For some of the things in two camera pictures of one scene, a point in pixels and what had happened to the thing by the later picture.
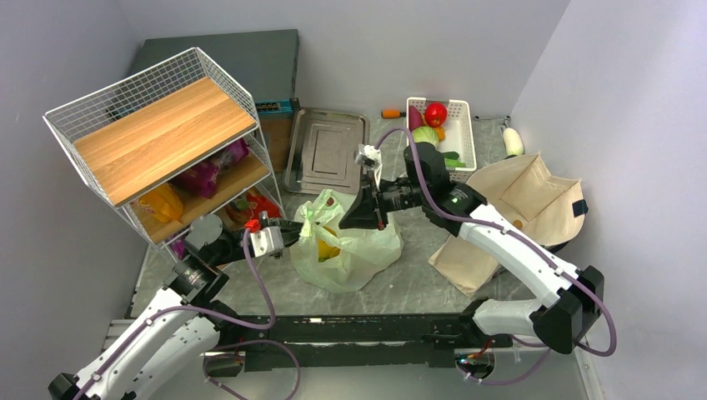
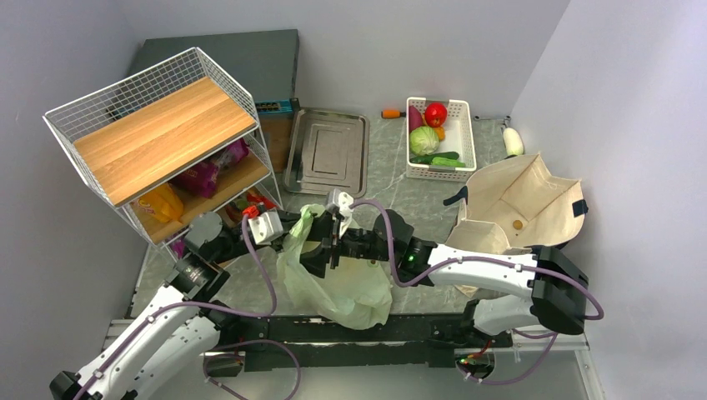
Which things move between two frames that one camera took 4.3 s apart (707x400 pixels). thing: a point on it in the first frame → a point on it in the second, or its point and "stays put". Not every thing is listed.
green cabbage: (425, 134) stays put
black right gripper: (363, 214) → (321, 230)
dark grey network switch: (261, 67) stays put
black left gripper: (290, 230) stays put
